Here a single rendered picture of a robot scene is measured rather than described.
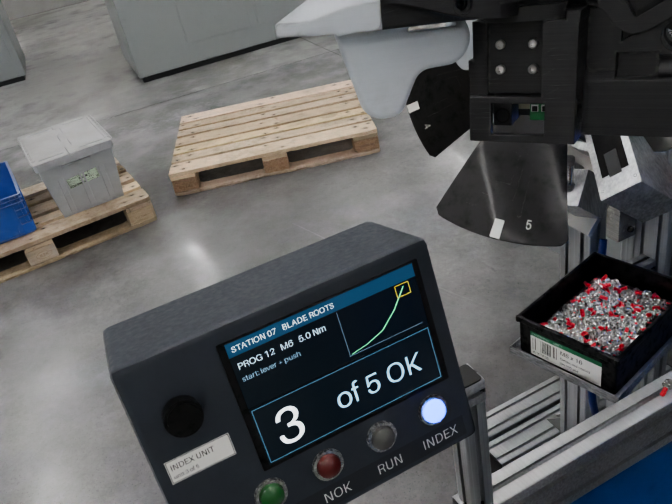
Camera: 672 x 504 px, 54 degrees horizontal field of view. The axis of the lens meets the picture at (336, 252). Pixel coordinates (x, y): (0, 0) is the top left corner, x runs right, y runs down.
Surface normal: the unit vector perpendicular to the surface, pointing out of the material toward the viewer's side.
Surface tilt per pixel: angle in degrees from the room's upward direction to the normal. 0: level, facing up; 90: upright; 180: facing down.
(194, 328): 15
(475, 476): 90
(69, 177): 96
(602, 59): 82
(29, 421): 0
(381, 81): 83
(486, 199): 51
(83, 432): 0
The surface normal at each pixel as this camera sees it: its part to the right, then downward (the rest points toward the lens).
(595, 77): -0.43, -0.34
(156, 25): 0.39, 0.43
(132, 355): -0.29, -0.91
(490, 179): -0.36, -0.09
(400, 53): 0.06, 0.41
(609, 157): -0.79, -0.25
